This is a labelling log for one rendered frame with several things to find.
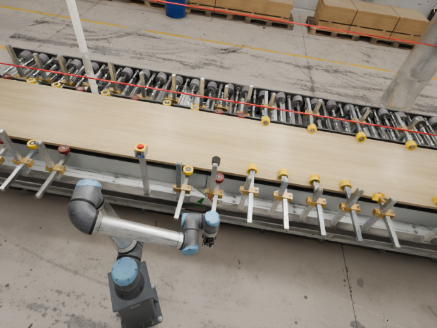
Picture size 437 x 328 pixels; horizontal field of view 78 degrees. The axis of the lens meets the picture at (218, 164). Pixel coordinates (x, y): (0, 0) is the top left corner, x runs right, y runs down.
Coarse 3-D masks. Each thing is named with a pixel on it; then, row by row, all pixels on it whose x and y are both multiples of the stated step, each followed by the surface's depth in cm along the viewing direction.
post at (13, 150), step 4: (0, 132) 185; (4, 132) 188; (0, 136) 188; (4, 136) 188; (8, 136) 192; (4, 140) 190; (8, 140) 193; (8, 144) 194; (12, 144) 197; (8, 148) 197; (12, 148) 198; (16, 148) 201; (12, 152) 200; (16, 152) 202; (12, 156) 203; (16, 156) 203; (20, 156) 206; (16, 160) 206; (28, 168) 217
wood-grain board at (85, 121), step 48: (0, 96) 248; (48, 96) 255; (96, 96) 262; (96, 144) 220; (192, 144) 232; (240, 144) 238; (288, 144) 245; (336, 144) 252; (384, 144) 260; (336, 192) 216; (384, 192) 219; (432, 192) 224
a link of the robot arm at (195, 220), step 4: (184, 216) 152; (188, 216) 152; (192, 216) 153; (196, 216) 153; (200, 216) 153; (184, 220) 151; (188, 220) 151; (192, 220) 151; (196, 220) 152; (200, 220) 152; (184, 224) 151; (188, 224) 150; (192, 224) 150; (196, 224) 151; (200, 224) 152; (184, 228) 149; (196, 228) 149; (200, 228) 154
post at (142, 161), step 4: (140, 160) 187; (144, 160) 189; (140, 164) 190; (144, 164) 190; (140, 168) 194; (144, 168) 193; (144, 172) 197; (144, 176) 200; (144, 180) 204; (148, 180) 209; (144, 184) 208; (148, 184) 211; (144, 188) 211; (148, 188) 213; (144, 192) 215; (148, 192) 215
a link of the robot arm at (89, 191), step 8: (80, 184) 130; (88, 184) 130; (96, 184) 133; (80, 192) 127; (88, 192) 128; (96, 192) 132; (72, 200) 124; (80, 200) 124; (88, 200) 126; (96, 200) 131; (104, 200) 138; (96, 208) 134; (104, 208) 139; (112, 208) 148; (112, 216) 146; (112, 240) 161; (120, 240) 160; (128, 240) 165; (120, 248) 166; (128, 248) 167; (136, 248) 171
